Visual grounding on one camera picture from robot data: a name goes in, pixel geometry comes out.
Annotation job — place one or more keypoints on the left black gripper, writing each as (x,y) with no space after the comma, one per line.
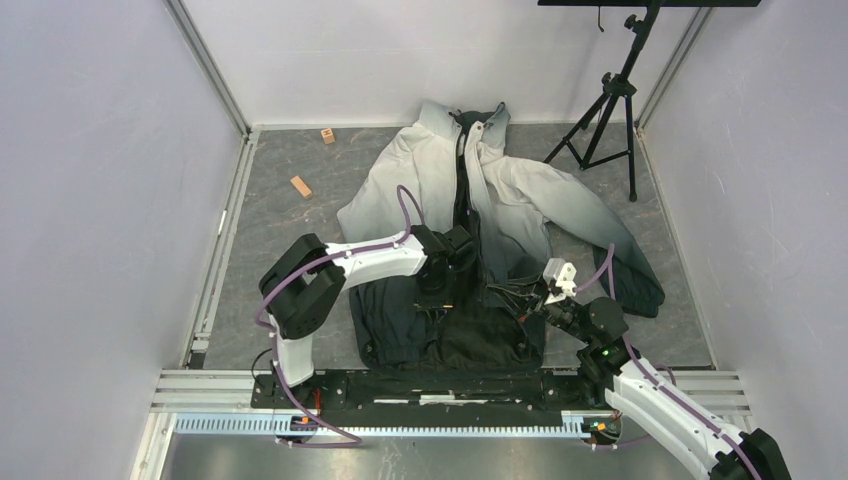
(438,302)

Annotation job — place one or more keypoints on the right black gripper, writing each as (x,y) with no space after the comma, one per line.
(524,299)

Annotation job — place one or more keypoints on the grey to black gradient jacket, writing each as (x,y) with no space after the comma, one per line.
(455,165)

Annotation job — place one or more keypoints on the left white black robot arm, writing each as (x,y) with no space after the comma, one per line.
(301,288)

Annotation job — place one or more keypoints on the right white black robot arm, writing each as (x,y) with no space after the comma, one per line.
(612,373)

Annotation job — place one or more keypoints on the long wooden block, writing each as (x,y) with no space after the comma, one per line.
(301,187)

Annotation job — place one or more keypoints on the small wooden cube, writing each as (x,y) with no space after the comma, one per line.
(328,136)

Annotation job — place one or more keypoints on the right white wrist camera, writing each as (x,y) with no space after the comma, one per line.
(558,277)

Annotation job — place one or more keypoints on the black camera tripod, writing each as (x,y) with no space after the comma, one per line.
(617,87)

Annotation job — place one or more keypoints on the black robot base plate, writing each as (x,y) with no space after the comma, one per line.
(361,398)

